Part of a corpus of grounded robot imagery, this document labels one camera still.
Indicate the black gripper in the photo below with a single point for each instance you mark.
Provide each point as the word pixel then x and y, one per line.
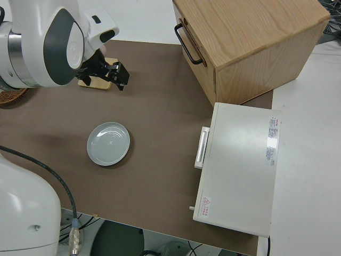
pixel 94 66

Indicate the gray round plate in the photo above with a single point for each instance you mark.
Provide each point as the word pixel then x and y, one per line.
pixel 108 144

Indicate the wooden mug tree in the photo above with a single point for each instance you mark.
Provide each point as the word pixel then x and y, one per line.
pixel 100 84

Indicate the dark round floor base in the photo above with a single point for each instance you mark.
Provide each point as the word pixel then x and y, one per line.
pixel 117 240

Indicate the brown wicker basket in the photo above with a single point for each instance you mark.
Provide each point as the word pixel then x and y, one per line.
pixel 10 96

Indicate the white toaster oven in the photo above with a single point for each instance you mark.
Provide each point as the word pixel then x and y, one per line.
pixel 237 170

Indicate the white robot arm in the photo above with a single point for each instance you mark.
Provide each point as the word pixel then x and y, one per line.
pixel 24 208
pixel 26 40

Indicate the wooden drawer cabinet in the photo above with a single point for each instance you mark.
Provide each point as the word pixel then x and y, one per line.
pixel 253 40

